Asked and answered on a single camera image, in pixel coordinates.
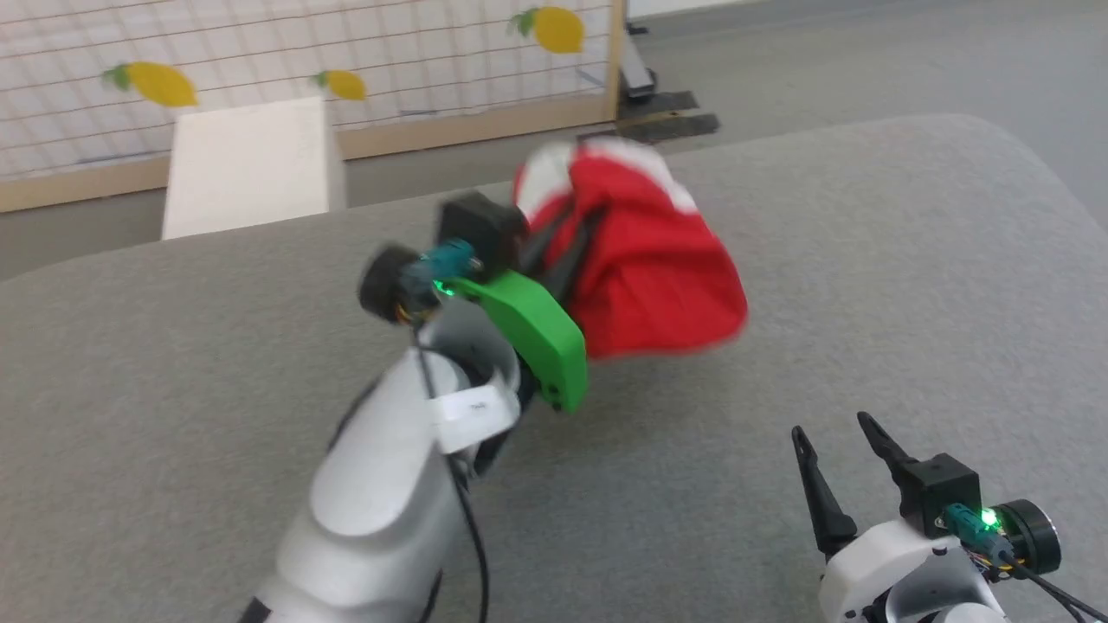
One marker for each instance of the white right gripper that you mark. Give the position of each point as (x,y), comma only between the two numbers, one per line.
(900,571)

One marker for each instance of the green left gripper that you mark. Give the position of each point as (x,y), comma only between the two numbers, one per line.
(537,333)

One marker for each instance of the red and white garment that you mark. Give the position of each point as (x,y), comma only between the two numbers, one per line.
(649,268)

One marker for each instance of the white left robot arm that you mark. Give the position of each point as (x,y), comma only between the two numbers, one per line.
(381,484)

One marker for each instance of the grey metal screen stand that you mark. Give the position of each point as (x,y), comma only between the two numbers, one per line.
(662,112)

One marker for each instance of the small yellow lemon decoration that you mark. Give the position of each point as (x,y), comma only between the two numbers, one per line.
(344,84)

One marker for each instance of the white box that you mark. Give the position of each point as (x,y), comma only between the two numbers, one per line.
(251,169)

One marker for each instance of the wood framed grid screen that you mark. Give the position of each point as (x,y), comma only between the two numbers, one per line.
(260,43)

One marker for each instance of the grey fabric sofa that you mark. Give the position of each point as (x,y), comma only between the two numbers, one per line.
(173,389)

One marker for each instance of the large yellow lemon decoration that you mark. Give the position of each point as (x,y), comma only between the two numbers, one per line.
(160,84)

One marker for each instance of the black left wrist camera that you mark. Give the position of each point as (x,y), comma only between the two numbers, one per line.
(480,229)

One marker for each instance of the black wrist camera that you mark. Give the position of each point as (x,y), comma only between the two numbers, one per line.
(943,489)
(480,229)

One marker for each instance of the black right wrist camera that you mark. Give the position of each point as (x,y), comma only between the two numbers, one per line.
(943,489)

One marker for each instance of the yellow lemon decoration near frame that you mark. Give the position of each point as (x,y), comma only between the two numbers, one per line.
(557,28)

